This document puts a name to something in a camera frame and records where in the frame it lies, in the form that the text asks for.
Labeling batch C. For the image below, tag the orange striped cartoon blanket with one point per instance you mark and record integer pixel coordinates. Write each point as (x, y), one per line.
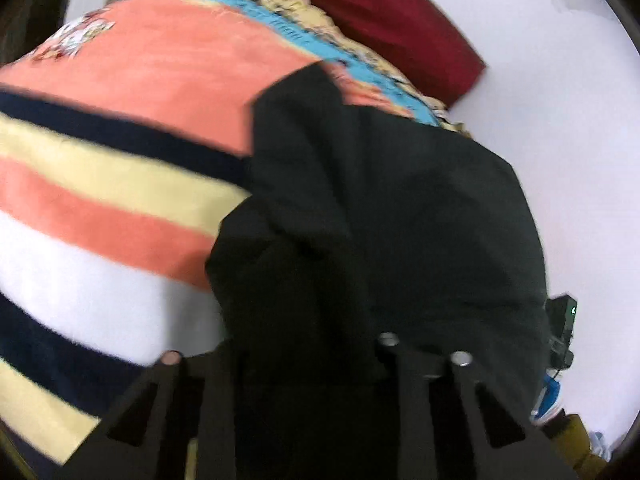
(125, 170)

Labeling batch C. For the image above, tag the black hooded padded jacket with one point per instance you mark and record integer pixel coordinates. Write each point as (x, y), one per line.
(380, 240)

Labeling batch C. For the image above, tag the dark red bed headboard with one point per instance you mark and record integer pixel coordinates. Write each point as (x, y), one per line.
(395, 25)

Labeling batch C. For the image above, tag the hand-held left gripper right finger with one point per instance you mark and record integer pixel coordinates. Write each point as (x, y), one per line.
(410, 410)

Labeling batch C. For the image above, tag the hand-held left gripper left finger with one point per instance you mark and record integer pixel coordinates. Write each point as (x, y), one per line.
(170, 385)

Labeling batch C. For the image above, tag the brown cardboard box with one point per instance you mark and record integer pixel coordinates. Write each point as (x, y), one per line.
(575, 442)

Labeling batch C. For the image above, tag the blue and white object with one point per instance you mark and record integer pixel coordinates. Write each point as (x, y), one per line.
(547, 395)

